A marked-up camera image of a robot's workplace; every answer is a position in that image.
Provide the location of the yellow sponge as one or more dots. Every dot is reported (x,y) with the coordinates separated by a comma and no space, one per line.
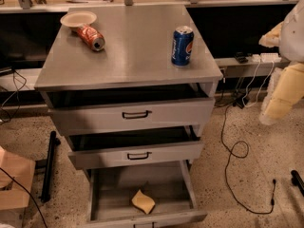
(143,202)

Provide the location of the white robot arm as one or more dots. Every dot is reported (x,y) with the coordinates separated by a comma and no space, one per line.
(286,86)

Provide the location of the grey metal drawer cabinet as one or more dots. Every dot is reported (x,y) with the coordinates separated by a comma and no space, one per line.
(134,66)

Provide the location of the middle grey drawer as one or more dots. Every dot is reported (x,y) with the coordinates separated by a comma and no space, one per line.
(134,147)

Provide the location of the grey drawer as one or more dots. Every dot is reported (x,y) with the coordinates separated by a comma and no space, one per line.
(134,147)
(105,118)
(167,183)

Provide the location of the top grey drawer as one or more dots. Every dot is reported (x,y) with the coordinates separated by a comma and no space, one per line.
(105,118)

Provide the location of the bottom grey drawer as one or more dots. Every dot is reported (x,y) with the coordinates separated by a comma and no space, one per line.
(167,183)

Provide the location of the blue pepsi can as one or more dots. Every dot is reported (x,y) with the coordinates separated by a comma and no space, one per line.
(183,38)

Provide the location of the red soda can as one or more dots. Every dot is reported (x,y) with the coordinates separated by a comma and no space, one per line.
(92,37)

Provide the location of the black remote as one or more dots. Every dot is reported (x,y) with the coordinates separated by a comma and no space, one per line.
(241,58)

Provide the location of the black tripod leg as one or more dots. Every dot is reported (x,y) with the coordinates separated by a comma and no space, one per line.
(53,143)

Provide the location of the white power strip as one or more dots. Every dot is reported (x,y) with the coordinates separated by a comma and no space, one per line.
(266,58)

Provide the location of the black bar at right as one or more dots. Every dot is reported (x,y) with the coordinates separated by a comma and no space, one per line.
(297,181)

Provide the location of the cardboard box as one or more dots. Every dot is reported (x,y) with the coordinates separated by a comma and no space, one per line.
(16,177)

